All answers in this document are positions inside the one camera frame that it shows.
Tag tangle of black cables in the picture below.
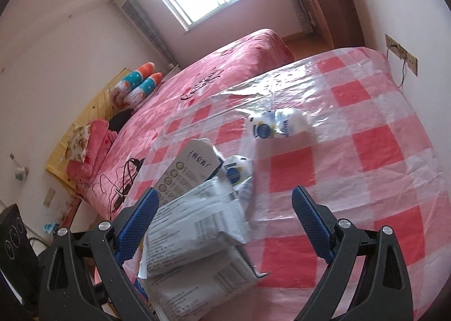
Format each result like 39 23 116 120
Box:
98 157 147 209

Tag black cloth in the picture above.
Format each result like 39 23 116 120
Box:
107 109 133 132

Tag folded pink blanket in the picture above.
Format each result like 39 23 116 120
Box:
66 119 118 182

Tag black floor appliance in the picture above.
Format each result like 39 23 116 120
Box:
0 204 40 309

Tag red checked plastic tablecloth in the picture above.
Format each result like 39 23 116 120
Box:
92 47 445 321

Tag wrappers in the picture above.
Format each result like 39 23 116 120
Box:
140 246 270 321

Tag grey cardboard box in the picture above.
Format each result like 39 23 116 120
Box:
154 139 224 203

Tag black cable at wall socket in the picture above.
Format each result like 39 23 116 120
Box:
386 42 408 88

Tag white milk packet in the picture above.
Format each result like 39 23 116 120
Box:
246 108 311 140
219 154 253 186

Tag brown wooden dresser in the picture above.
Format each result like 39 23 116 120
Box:
289 0 364 51

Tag bed with pink bedspread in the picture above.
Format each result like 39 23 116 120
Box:
83 28 295 219

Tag yellow headboard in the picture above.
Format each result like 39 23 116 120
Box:
45 67 128 175

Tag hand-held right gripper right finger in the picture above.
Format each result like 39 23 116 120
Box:
291 186 414 321

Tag floral pillow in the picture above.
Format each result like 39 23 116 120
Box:
64 124 93 164

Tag brass wall socket panel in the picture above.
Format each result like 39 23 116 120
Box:
385 34 419 77

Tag colourful rolled quilt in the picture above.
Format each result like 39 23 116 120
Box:
109 62 165 109

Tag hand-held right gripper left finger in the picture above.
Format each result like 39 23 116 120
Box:
39 187 160 321

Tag grey curtain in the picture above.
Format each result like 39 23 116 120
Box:
121 0 181 69

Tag small bottle by wall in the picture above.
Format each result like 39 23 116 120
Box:
10 153 29 181

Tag white printed plastic package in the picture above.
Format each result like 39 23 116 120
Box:
142 177 251 277

